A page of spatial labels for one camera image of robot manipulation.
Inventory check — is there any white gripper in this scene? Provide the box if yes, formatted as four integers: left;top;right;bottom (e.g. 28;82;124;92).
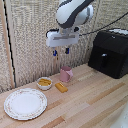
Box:
45;27;81;57

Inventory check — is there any yellow food block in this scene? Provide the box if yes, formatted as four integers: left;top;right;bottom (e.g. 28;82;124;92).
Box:
54;82;69;94

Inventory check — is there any pink mug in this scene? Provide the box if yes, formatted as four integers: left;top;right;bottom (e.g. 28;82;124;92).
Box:
59;65;74;83

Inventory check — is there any yellow food in bowl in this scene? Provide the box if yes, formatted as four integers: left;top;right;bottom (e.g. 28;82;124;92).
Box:
38;78;52;87

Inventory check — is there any small white bowl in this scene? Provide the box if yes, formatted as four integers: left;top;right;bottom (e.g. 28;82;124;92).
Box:
36;76;54;91

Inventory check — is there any white floral rim plate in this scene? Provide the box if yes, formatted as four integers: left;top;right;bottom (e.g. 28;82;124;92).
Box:
3;87;48;121

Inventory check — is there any black cable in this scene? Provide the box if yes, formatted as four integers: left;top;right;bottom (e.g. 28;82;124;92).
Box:
79;11;128;37

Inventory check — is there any wooden screen post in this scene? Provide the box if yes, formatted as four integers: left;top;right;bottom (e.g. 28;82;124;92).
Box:
0;0;16;92

